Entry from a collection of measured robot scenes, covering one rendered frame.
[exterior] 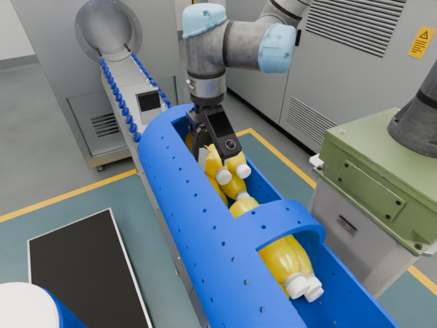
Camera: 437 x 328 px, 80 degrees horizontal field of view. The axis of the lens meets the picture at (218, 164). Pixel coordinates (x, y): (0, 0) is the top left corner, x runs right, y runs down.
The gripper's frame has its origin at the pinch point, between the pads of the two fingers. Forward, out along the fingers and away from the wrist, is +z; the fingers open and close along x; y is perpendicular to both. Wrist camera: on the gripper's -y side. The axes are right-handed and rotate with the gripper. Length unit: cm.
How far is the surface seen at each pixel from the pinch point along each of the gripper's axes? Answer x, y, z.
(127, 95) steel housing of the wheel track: 7, 93, 22
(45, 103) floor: 82, 307, 113
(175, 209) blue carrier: 13.5, -8.8, -1.4
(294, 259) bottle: -1.0, -29.6, -2.5
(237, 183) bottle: -6.6, -0.6, 8.6
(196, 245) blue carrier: 12.9, -19.0, -2.2
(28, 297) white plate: 46.5, -6.6, 10.8
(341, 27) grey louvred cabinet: -137, 87, 6
